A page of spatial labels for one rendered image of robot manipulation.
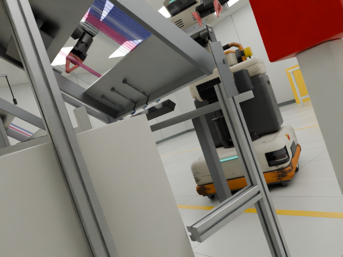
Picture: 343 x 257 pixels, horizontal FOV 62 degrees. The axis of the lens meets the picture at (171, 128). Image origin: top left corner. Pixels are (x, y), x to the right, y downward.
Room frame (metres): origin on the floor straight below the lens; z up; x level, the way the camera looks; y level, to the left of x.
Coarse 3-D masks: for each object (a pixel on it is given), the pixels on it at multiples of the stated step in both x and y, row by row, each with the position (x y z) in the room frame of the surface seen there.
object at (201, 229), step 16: (224, 64) 0.85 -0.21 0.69; (224, 80) 0.84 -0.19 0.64; (80, 128) 0.96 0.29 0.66; (16, 144) 0.84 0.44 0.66; (32, 144) 0.87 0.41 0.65; (240, 192) 0.83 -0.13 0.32; (256, 192) 0.85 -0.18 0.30; (224, 208) 0.75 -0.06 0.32; (240, 208) 0.78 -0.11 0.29; (192, 224) 0.71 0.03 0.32; (208, 224) 0.71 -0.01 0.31; (224, 224) 0.74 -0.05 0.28; (192, 240) 0.71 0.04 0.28
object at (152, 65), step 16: (144, 48) 0.93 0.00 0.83; (160, 48) 0.91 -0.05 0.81; (128, 64) 1.04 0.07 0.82; (144, 64) 1.01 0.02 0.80; (160, 64) 0.98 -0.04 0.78; (176, 64) 0.96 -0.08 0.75; (192, 64) 0.93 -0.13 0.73; (96, 80) 1.23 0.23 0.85; (112, 80) 1.17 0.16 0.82; (128, 80) 1.14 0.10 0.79; (144, 80) 1.10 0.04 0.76; (160, 80) 1.07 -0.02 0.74; (176, 80) 1.04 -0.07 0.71; (96, 96) 1.35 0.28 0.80; (112, 96) 1.30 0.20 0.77; (128, 96) 1.26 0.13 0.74; (144, 96) 1.22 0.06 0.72
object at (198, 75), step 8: (192, 72) 0.97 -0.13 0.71; (200, 72) 0.93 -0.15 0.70; (184, 80) 0.99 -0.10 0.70; (192, 80) 0.94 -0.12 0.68; (168, 88) 1.07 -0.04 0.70; (176, 88) 1.01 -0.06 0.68; (152, 96) 1.16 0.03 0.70; (160, 96) 1.10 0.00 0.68; (136, 104) 1.27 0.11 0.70; (144, 104) 1.19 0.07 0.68; (120, 112) 1.40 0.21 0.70; (128, 112) 1.31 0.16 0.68
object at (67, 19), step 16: (32, 0) 0.88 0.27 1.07; (48, 0) 0.86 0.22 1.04; (64, 0) 0.84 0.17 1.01; (80, 0) 0.82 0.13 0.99; (0, 16) 1.01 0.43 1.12; (48, 16) 0.93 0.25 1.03; (64, 16) 0.91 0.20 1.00; (80, 16) 0.89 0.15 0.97; (0, 32) 1.10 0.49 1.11; (48, 32) 1.01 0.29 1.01; (64, 32) 0.98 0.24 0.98; (16, 48) 1.09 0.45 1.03; (48, 48) 1.10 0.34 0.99
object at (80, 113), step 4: (76, 108) 1.62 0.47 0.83; (80, 108) 1.63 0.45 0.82; (84, 108) 1.64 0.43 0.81; (76, 112) 1.61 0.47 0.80; (80, 112) 1.62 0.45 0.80; (84, 112) 1.64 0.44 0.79; (76, 116) 1.63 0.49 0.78; (80, 116) 1.62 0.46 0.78; (84, 116) 1.63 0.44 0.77; (76, 120) 1.66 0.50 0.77; (80, 120) 1.62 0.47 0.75; (84, 120) 1.63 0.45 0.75; (88, 120) 1.64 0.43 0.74; (80, 124) 1.61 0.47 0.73; (84, 124) 1.62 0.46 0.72; (88, 124) 1.63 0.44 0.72; (84, 128) 1.62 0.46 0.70; (88, 128) 1.63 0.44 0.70; (92, 128) 1.64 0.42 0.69
